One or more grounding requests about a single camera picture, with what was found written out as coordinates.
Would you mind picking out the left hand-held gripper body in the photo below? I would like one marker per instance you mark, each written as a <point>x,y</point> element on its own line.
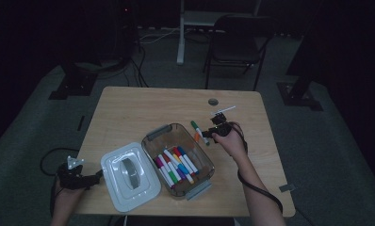
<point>71,179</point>

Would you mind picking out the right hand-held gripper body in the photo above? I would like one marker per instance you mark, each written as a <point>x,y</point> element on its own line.
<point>221,130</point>

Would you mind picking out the transparent brown storage box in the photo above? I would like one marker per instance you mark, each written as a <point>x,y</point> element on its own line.
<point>176,138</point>

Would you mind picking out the pile of colour markers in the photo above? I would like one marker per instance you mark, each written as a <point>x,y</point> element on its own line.
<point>173,169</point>

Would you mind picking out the person's right hand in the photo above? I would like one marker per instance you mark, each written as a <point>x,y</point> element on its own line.
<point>234,146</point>

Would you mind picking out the person's left hand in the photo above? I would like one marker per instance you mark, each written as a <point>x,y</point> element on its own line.
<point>66,201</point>

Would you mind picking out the grey round table grommet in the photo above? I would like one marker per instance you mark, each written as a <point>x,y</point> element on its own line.
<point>213,102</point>

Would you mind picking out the small black floor strip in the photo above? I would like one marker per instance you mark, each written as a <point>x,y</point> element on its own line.
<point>81,123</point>

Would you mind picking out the black folding chair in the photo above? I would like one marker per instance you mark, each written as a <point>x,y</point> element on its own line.
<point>236,50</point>

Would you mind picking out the black stand base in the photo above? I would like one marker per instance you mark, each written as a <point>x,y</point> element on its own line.
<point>72,84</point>
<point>298,94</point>

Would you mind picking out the grey tape piece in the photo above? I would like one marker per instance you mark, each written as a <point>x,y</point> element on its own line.
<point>286,188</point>

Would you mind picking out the dark equipment tower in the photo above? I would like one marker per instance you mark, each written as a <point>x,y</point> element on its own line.
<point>126,31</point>

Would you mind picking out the white metal desk frame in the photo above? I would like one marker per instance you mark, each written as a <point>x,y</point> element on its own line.
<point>181,47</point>

